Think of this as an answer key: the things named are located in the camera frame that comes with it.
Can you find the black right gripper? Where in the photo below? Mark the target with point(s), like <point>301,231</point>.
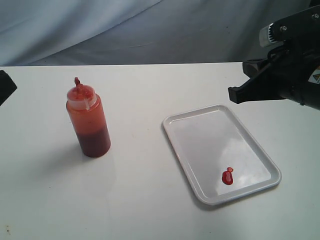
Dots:
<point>292,74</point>

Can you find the red sauce squeeze bottle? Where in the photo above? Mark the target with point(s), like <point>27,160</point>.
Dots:
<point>85,109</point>

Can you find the red sauce blob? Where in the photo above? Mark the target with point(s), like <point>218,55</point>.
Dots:
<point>227,177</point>

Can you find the white rectangular plastic tray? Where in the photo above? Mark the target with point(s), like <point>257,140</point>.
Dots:
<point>208,140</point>

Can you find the grey backdrop cloth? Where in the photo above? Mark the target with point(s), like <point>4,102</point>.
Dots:
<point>131,32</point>

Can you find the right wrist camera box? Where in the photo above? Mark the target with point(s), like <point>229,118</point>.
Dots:
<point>295,25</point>

